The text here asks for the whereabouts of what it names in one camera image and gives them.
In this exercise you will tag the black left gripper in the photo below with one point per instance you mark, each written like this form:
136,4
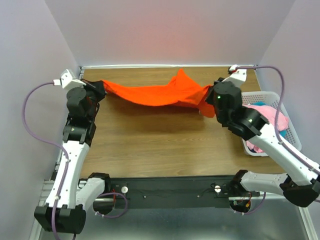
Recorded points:
97,86

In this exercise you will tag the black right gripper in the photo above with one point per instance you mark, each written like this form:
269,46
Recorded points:
208,97

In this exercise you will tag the orange t shirt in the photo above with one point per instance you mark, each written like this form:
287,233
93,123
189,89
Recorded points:
181,91

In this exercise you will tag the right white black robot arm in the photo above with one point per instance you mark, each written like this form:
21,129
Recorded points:
300,184

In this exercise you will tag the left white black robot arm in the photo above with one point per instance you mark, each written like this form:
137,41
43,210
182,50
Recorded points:
65,209

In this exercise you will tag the pink t shirt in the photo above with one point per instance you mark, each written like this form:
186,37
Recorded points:
265,112

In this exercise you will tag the teal t shirt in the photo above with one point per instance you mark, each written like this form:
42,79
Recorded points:
281,131

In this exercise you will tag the white plastic laundry basket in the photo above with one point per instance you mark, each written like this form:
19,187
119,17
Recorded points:
266,102

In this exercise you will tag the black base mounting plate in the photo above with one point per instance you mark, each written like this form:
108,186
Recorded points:
172,193

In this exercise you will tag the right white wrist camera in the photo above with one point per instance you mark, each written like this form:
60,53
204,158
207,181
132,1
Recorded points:
236,76

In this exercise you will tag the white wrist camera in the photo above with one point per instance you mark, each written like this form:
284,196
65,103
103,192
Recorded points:
236,76
67,81

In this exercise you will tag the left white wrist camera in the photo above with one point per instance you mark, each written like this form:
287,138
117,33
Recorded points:
67,81

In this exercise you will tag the aluminium frame rail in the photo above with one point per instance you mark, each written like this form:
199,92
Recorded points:
48,186

